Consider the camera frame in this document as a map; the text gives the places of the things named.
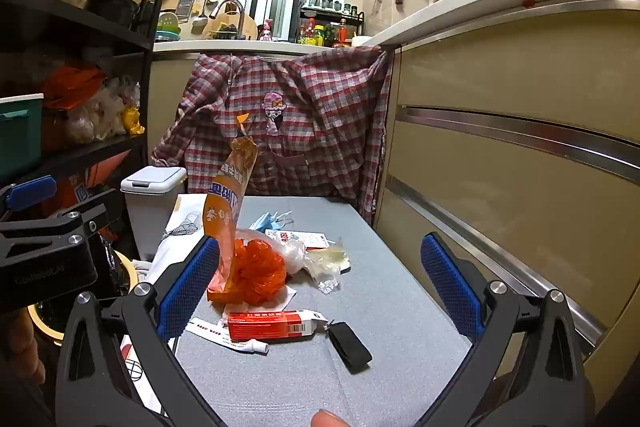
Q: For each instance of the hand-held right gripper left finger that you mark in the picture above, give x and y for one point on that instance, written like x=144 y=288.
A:
x=192 y=287

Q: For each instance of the black sachet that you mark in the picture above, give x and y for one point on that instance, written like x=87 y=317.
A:
x=350 y=347

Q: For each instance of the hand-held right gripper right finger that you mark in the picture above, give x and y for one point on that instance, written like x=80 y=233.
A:
x=450 y=287

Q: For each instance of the yellow plastic bag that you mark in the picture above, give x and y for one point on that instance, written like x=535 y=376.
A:
x=132 y=122

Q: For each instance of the red plaid apron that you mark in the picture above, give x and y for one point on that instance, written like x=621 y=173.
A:
x=310 y=142

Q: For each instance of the person's left hand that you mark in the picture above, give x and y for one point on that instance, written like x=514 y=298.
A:
x=20 y=347

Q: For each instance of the black spice rack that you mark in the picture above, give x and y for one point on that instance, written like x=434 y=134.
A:
x=357 y=19

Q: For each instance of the red and white carton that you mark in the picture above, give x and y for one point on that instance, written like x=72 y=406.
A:
x=300 y=237

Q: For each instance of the orange printed sack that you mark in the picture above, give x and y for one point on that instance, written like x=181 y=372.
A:
x=80 y=193

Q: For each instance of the person's right hand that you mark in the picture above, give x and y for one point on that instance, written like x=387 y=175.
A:
x=327 y=419

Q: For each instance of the white pedal bin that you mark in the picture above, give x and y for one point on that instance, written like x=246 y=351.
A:
x=150 y=212

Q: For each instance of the white printed cloth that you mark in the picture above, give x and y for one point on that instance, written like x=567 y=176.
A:
x=170 y=252

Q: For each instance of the group of sauce bottles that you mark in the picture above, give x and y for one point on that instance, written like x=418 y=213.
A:
x=320 y=34

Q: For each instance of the dark pot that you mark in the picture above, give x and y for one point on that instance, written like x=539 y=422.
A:
x=115 y=9

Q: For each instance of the blue face mask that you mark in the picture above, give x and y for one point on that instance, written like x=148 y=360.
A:
x=265 y=223

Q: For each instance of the beige cabinet drawer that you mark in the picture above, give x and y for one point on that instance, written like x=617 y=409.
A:
x=425 y=237
x=475 y=177
x=500 y=67

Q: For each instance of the red cardboard box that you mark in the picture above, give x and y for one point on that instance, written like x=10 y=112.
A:
x=265 y=324

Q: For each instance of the metal grater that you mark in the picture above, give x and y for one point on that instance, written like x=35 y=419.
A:
x=186 y=2

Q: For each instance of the hanging ladle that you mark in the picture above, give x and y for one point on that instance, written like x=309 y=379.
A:
x=200 y=14

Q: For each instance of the orange snack packet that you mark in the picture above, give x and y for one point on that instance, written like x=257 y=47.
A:
x=225 y=207

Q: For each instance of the row of green cups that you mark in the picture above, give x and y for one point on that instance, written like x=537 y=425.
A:
x=325 y=3

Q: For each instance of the beige paper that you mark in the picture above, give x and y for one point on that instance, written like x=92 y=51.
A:
x=327 y=263

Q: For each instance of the orange plastic bag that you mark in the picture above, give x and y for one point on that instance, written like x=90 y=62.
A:
x=260 y=269

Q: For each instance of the pink soap dispenser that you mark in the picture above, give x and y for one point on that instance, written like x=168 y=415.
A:
x=265 y=32

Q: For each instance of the wooden cutting board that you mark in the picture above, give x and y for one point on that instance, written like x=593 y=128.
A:
x=230 y=10

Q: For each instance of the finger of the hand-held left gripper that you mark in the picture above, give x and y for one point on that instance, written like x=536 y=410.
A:
x=31 y=190
x=95 y=213

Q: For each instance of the white tube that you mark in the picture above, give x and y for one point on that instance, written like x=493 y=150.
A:
x=215 y=334

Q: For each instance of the white plastic bag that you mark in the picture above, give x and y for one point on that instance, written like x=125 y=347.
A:
x=295 y=257

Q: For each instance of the pile of clear plastic bags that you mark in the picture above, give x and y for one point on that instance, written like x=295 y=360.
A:
x=95 y=117

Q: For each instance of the teal storage bin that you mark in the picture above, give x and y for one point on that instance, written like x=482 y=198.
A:
x=20 y=137

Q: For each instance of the black shelf rack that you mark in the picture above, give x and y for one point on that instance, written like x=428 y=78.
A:
x=75 y=17

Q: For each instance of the beige trash bin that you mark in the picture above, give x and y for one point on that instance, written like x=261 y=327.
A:
x=132 y=271

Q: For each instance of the orange shopping bag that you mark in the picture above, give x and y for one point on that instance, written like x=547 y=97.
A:
x=70 y=84

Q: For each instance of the steel faucet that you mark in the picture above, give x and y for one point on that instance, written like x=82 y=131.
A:
x=235 y=2

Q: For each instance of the black bin liner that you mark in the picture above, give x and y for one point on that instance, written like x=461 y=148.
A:
x=112 y=267

